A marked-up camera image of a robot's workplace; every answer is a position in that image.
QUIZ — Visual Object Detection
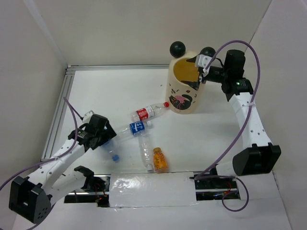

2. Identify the blue label crushed bottle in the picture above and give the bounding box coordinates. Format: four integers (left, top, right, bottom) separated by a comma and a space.
101, 140, 120, 162

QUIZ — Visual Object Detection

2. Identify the red label plastic bottle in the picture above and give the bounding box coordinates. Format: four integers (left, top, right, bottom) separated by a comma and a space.
130, 102, 169, 122

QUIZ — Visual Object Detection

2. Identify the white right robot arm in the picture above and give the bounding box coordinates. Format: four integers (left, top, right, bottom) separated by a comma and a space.
187, 49, 281, 188

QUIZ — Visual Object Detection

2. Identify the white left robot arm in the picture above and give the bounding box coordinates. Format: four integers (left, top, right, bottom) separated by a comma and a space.
9, 114, 116, 224

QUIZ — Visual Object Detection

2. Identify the cream bin with black ears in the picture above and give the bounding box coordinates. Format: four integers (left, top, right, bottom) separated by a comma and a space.
165, 41, 205, 114

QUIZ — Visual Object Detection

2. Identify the blue label clear bottle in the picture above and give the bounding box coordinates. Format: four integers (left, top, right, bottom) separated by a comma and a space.
115, 121, 152, 141

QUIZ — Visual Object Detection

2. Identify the clear unlabelled plastic bottle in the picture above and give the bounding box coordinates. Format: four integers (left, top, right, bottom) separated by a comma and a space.
138, 132, 154, 172

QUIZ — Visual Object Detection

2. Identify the orange juice bottle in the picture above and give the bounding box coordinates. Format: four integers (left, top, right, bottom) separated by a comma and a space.
153, 148, 168, 173

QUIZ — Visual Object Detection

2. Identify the white taped cover sheet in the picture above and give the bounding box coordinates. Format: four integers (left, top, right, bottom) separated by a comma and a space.
109, 172, 197, 207

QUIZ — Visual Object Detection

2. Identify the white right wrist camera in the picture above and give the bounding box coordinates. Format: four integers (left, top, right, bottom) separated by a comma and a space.
195, 54, 212, 75

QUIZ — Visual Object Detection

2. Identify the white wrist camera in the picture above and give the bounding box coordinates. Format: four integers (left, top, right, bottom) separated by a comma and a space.
195, 54, 212, 75
82, 110, 94, 124

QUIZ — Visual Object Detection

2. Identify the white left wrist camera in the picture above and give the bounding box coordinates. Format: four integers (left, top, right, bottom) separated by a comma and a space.
82, 110, 94, 124

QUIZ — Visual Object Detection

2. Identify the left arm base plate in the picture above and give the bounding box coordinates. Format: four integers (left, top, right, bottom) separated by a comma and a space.
64, 174, 111, 208

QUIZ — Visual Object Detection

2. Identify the aluminium frame rail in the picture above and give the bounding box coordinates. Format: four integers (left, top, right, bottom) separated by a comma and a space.
37, 63, 238, 173

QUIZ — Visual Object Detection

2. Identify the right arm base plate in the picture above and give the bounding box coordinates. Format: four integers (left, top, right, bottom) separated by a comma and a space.
189, 174, 240, 201

